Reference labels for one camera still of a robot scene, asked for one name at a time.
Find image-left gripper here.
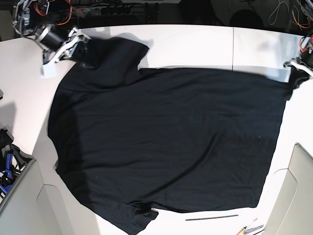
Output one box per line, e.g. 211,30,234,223
35,23,90,64

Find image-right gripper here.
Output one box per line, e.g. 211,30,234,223
283,36,313,78

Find black T-shirt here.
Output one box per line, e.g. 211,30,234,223
47,37,309,235

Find blue and black clamps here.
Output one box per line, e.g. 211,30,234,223
0,129,32,199

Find grey divider panel right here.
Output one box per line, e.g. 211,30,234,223
254,142,313,235

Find grey divider panel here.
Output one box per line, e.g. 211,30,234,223
254,142,313,235
0,160,75,235

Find black table slot strip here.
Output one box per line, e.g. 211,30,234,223
185,214,239,221

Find grey divider panel left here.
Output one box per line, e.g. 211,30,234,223
0,160,75,235

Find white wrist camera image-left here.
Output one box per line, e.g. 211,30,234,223
40,64,57,79

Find white coiled cable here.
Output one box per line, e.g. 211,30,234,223
268,1,289,26

